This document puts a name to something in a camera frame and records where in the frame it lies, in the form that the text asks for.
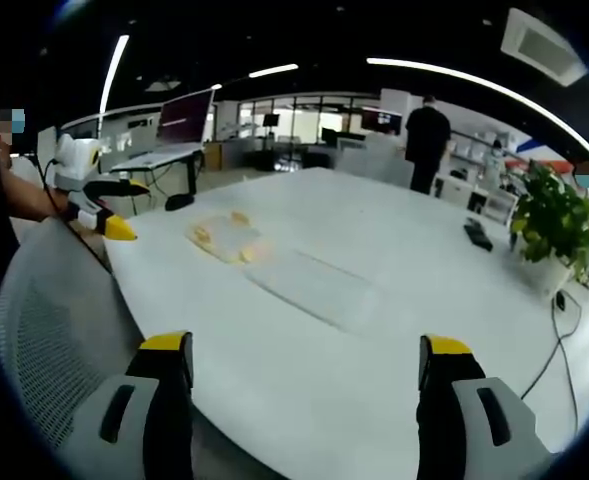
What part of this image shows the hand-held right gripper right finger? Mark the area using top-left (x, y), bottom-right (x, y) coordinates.
top-left (415, 333), bottom-right (556, 480)

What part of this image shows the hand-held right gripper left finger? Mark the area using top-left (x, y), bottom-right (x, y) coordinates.
top-left (67, 329), bottom-right (196, 480)

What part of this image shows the white standing desk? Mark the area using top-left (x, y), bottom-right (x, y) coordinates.
top-left (108, 142), bottom-right (207, 212)

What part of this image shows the long ceiling light strip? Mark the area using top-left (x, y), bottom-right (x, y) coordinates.
top-left (97, 33), bottom-right (131, 119)

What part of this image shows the white mesh office chair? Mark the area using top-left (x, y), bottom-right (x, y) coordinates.
top-left (0, 218), bottom-right (146, 451)

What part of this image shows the white plant pot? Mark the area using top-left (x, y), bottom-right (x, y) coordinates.
top-left (522, 248), bottom-right (576, 297)

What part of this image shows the flat black device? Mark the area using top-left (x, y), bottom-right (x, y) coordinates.
top-left (462, 216), bottom-right (495, 253)

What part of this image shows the short ceiling light strip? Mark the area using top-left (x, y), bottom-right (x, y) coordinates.
top-left (247, 63), bottom-right (300, 80)

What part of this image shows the green potted plant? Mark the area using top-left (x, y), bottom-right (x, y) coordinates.
top-left (508, 159), bottom-right (589, 287)

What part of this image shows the white storage cabinet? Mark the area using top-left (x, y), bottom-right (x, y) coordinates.
top-left (434, 173), bottom-right (521, 222)

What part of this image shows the small dark monitor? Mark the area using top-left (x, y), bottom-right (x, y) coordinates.
top-left (360, 108), bottom-right (405, 136)

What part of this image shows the curved ceiling light strip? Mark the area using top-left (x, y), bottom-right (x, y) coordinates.
top-left (365, 56), bottom-right (589, 182)

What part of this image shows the ceiling air vent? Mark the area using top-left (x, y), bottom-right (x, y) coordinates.
top-left (499, 6), bottom-right (589, 87)

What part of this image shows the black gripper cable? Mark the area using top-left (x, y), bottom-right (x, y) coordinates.
top-left (35, 156), bottom-right (114, 275)

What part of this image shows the thin black cable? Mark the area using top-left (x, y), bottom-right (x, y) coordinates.
top-left (519, 289), bottom-right (584, 439)

